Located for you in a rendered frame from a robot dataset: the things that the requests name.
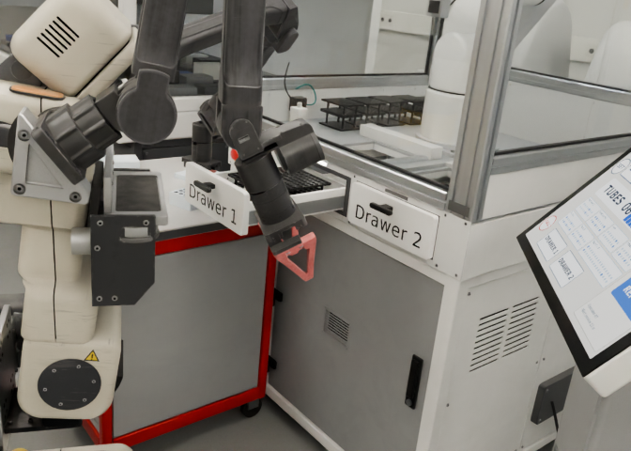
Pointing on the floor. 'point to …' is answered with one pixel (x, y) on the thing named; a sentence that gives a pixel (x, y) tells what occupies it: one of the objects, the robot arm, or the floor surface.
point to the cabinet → (412, 350)
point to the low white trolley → (192, 327)
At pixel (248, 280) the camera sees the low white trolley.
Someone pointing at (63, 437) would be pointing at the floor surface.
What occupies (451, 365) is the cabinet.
